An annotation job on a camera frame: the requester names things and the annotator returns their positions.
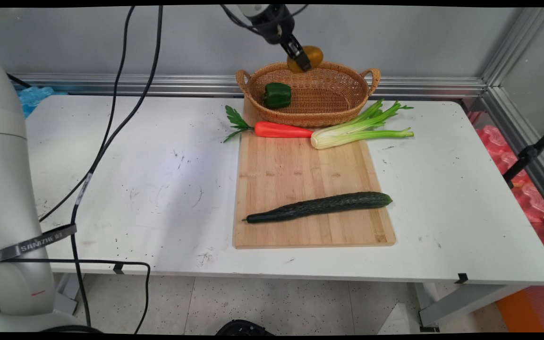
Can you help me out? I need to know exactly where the black cable under table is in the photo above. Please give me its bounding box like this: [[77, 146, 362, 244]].
[[3, 257, 152, 334]]

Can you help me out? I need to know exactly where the black round floor object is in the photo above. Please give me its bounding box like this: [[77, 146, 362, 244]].
[[214, 319, 275, 336]]

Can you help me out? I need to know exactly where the bamboo cutting board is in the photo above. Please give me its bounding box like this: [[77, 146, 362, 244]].
[[233, 97, 397, 250]]

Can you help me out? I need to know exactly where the pink bubble wrap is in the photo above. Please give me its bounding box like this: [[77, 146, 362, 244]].
[[466, 111, 544, 267]]

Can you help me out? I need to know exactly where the thick black cable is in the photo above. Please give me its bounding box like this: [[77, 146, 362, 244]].
[[69, 5, 164, 327]]

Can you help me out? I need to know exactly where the green bell pepper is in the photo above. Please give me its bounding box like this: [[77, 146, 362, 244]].
[[261, 82, 293, 110]]

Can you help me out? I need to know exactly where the dark green cucumber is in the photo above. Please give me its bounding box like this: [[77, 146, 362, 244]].
[[242, 191, 393, 224]]

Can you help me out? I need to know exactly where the brown potato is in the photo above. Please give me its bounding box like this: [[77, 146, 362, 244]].
[[287, 45, 324, 74]]

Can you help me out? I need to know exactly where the grey velcro strap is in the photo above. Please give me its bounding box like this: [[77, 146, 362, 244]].
[[0, 223, 78, 265]]

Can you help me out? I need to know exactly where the black tripod stand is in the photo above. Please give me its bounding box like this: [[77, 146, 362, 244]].
[[502, 120, 544, 190]]

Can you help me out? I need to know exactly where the grey table leg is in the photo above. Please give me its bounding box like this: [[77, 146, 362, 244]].
[[413, 282, 533, 332], [53, 272, 85, 315]]

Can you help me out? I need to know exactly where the orange carrot with leaves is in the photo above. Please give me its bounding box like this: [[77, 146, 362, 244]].
[[223, 105, 315, 144]]

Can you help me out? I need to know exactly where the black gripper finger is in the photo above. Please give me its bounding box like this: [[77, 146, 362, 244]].
[[285, 34, 312, 73], [280, 42, 303, 71]]

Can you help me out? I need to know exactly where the blue bubble wrap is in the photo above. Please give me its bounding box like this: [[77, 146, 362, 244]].
[[16, 85, 68, 119]]

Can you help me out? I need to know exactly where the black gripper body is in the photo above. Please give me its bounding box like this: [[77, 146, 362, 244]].
[[247, 5, 297, 46]]

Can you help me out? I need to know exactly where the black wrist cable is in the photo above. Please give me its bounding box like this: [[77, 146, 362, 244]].
[[219, 5, 309, 34]]

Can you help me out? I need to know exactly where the woven wicker basket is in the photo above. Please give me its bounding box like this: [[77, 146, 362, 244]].
[[235, 61, 382, 128]]

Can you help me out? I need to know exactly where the thin black cable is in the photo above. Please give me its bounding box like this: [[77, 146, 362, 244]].
[[39, 5, 136, 223]]

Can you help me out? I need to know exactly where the green celery stalk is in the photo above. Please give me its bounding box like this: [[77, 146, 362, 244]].
[[310, 98, 415, 151]]

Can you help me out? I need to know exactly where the aluminium corner frame rail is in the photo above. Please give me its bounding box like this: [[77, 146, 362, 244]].
[[481, 7, 544, 223]]

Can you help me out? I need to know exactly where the horizontal aluminium frame rail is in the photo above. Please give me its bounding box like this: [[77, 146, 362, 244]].
[[7, 72, 488, 101]]

